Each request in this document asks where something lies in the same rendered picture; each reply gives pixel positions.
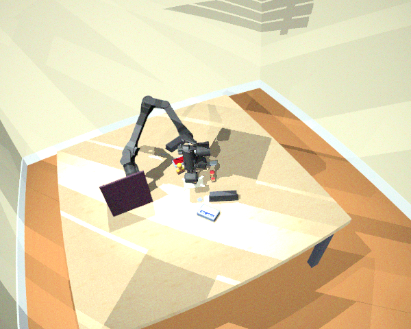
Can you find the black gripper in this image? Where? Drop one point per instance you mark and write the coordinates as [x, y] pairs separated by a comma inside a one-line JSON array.
[[191, 175]]

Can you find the pale grey card taped at corners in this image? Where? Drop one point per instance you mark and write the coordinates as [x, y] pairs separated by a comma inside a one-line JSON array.
[[198, 184]]

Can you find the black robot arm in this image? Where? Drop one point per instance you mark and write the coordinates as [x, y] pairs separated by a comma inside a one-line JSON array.
[[188, 151]]

